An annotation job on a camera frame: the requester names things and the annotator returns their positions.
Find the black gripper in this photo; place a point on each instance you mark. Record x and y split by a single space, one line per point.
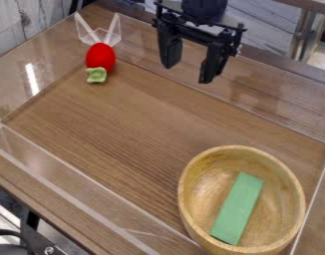
200 21

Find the brown wooden bowl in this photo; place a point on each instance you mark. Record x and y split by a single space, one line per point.
204 186

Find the green rectangular stick block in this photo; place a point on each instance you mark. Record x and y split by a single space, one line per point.
237 208

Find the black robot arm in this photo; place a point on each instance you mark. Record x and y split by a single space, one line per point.
196 20

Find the red felt strawberry toy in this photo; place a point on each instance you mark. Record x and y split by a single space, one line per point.
101 61

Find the clear acrylic corner bracket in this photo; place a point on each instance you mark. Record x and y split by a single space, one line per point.
91 36

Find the metal frame in background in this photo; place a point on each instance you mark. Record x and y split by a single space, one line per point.
307 36

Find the clear acrylic front wall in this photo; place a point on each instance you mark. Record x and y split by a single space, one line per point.
107 224

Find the black table leg bracket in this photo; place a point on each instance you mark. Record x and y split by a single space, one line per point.
36 243

